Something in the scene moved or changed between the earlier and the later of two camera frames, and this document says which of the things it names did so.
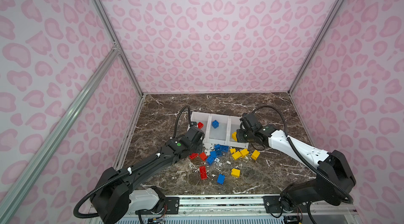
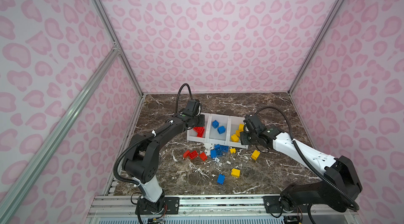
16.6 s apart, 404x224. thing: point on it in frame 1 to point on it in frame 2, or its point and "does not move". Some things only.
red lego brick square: [203, 156] does not move
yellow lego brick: [233, 135] does not move
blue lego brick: [215, 124] does not move
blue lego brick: [209, 160] to [221, 129]
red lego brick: [193, 155] does not move
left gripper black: [200, 147] to [202, 120]
